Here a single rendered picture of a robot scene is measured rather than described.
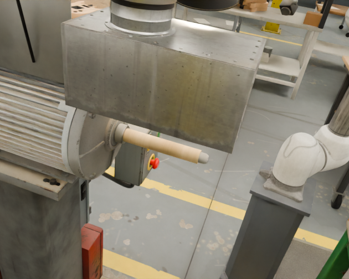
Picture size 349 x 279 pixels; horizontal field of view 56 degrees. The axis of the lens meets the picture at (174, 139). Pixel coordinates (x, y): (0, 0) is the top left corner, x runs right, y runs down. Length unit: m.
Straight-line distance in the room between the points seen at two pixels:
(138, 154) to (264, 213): 0.81
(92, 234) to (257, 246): 0.85
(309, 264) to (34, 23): 2.09
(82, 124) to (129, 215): 1.66
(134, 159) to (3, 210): 0.40
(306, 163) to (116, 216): 1.30
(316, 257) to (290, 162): 1.04
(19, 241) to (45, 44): 0.63
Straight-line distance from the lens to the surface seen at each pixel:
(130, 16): 0.52
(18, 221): 1.04
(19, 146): 0.81
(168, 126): 0.53
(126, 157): 1.07
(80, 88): 0.58
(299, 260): 2.36
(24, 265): 1.20
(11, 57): 0.76
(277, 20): 4.15
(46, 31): 0.68
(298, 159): 1.51
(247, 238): 1.79
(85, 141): 0.70
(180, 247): 2.16
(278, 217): 1.64
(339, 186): 2.74
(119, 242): 2.15
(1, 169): 0.91
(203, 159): 0.72
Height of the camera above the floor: 1.68
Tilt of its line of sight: 33 degrees down
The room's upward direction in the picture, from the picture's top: 9 degrees clockwise
